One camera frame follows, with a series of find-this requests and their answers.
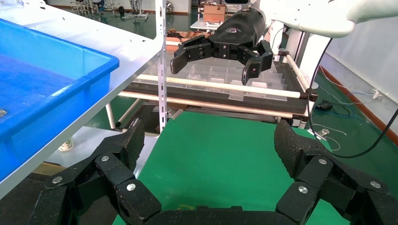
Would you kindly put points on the white perforated shelf leg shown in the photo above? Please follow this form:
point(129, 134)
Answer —
point(161, 77)

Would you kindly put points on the white cup green print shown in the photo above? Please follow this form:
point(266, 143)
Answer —
point(66, 145)

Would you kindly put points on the white metal shelf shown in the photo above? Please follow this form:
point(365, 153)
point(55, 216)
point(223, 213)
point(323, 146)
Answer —
point(93, 34)

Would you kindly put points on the closed brown cardboard box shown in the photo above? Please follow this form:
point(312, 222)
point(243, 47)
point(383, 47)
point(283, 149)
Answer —
point(214, 14)

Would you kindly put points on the black rack mat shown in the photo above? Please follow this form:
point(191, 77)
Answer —
point(264, 102)

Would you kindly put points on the white wall socket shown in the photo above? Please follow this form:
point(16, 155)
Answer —
point(377, 94)

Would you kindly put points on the wooden tray black mat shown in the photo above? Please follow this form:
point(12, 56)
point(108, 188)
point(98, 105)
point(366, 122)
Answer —
point(49, 169)

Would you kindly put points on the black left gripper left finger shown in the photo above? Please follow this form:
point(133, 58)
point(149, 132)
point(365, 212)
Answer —
point(112, 167)

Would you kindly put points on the short white rack pipe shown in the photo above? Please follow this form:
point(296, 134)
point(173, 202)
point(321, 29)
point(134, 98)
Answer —
point(295, 70)

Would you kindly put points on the green table cloth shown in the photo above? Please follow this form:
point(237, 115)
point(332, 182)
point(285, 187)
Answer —
point(217, 155)

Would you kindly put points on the white robot body column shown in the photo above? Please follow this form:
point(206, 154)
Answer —
point(298, 49)

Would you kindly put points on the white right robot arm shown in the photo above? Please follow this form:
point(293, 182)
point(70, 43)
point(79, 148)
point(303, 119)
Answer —
point(311, 18)

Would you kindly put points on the blue plastic tray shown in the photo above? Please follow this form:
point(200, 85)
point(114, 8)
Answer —
point(46, 93)

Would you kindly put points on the black power adapter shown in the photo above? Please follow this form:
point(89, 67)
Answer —
point(323, 106)

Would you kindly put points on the long white rack pipe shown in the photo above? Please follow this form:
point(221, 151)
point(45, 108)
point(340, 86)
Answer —
point(202, 104)
point(217, 85)

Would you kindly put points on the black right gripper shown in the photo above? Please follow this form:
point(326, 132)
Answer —
point(239, 29)

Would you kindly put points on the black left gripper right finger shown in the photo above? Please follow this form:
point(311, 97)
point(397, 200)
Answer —
point(311, 167)

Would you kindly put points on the small silver metal clamp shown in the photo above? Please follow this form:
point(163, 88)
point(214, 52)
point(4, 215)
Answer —
point(321, 133)

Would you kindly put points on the white rack leg pipe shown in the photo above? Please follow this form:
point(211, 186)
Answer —
point(110, 116)
point(129, 112)

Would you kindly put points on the clear plastic organizer box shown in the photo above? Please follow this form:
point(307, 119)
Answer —
point(217, 74)

